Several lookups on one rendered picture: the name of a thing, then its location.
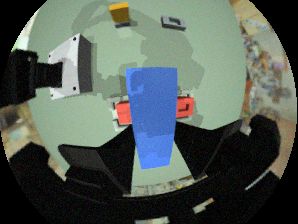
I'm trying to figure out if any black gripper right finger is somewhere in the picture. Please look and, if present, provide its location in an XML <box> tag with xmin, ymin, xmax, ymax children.
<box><xmin>173</xmin><ymin>119</ymin><xmax>243</xmax><ymax>180</ymax></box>

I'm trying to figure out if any yellow rectangular block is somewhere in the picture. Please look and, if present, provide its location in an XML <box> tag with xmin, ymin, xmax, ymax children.
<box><xmin>109</xmin><ymin>3</ymin><xmax>130</xmax><ymax>23</ymax></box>

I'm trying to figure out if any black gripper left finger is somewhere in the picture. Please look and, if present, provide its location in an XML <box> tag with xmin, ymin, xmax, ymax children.
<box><xmin>57</xmin><ymin>124</ymin><xmax>136</xmax><ymax>196</ymax></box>

